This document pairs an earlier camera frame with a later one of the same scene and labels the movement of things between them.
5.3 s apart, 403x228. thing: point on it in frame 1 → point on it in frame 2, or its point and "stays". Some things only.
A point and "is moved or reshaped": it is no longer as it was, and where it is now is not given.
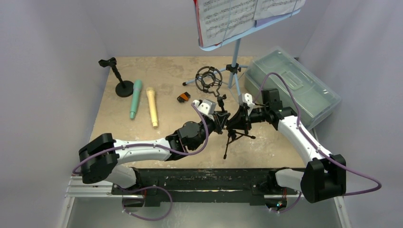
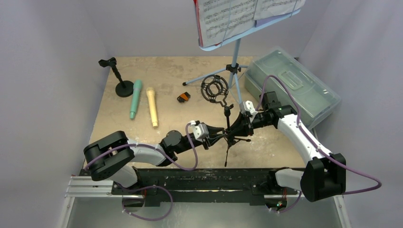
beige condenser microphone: x=151 y=92 stays
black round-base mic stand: x=124 y=89 stays
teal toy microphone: x=137 y=88 stays
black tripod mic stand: x=209 y=79 is moved or reshaped
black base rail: x=159 y=185 stays
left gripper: x=216 y=123 → x=214 y=135
